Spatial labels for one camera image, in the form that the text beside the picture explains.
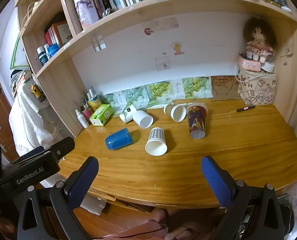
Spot pen holder cup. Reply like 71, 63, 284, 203
80, 106, 93, 121

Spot green tissue box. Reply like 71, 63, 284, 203
89, 104, 114, 126

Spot green leaf print card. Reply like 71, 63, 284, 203
182, 77, 212, 100
144, 80, 174, 108
104, 92, 127, 113
122, 87, 150, 111

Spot rag doll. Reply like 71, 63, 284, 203
243, 17, 277, 63

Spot green framed board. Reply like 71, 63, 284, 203
9, 37, 30, 70

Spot white cable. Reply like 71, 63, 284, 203
234, 59, 272, 82

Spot white charger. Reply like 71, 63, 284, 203
262, 61, 275, 73

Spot orange book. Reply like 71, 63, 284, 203
50, 21, 73, 47

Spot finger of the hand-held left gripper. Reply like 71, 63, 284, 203
42, 137, 75, 160

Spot blue plastic cup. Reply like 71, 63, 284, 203
105, 128, 133, 151

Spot brown paper sheet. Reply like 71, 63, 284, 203
210, 76, 240, 101

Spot yellow toy car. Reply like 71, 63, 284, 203
31, 84, 46, 103

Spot printed paper box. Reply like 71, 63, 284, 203
238, 69, 278, 106

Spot dark blue bottle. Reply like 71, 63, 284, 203
37, 46, 49, 67

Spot checked paper cup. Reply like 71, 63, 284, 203
145, 127, 168, 156

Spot dark red patterned cup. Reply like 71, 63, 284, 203
187, 106, 207, 140

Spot wooden bookshelf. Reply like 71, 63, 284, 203
15, 0, 297, 138

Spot white spray bottle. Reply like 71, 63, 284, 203
75, 109, 89, 129

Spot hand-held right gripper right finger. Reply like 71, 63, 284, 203
201, 156, 292, 240

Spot white paper sheet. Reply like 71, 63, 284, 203
80, 194, 107, 216

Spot blue jar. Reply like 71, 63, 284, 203
48, 44, 61, 57

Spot pink box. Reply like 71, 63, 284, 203
237, 55, 263, 72

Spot person's pink clothed legs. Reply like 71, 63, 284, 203
98, 208, 215, 240

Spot white lace cloth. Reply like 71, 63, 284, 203
8, 79, 62, 157

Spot white floral cylinder tin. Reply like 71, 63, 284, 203
73, 0, 100, 30

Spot white cup with leaf print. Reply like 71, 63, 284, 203
119, 104, 137, 124

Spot plain white paper cup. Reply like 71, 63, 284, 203
133, 110, 154, 130
163, 104, 174, 118
170, 104, 187, 123

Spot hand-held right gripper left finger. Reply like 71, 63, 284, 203
18, 156, 99, 240

